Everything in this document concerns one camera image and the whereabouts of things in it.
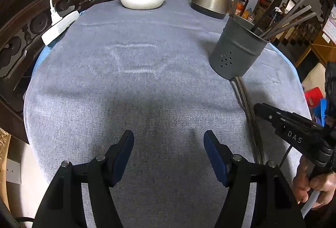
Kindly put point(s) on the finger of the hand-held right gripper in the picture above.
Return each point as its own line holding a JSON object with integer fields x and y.
{"x": 273, "y": 115}

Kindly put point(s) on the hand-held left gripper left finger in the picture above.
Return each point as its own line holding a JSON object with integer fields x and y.
{"x": 123, "y": 157}

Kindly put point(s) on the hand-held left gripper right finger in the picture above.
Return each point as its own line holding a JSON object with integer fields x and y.
{"x": 214, "y": 157}

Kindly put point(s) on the grey metal utensil holder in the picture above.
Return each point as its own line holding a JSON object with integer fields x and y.
{"x": 233, "y": 52}

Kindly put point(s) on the person's right hand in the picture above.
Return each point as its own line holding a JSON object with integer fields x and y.
{"x": 300, "y": 186}

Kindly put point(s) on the red plastic stool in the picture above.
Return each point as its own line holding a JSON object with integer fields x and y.
{"x": 313, "y": 96}

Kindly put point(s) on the cream plastic object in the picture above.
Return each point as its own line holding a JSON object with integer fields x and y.
{"x": 315, "y": 75}

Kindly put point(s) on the orange wooden pillar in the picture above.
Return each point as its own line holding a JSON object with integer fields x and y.
{"x": 317, "y": 49}

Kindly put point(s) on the grey tablecloth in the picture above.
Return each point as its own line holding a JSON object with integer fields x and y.
{"x": 131, "y": 73}

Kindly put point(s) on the wooden stair railing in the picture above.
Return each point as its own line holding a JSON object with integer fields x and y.
{"x": 296, "y": 33}

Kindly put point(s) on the white power strip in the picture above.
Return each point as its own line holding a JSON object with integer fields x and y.
{"x": 59, "y": 28}

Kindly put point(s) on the dark carved wooden sideboard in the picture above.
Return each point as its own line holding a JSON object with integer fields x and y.
{"x": 21, "y": 20}

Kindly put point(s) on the wall calendar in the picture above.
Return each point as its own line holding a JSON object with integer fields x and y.
{"x": 331, "y": 26}

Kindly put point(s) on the white wall socket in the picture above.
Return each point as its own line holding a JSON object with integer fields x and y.
{"x": 13, "y": 171}

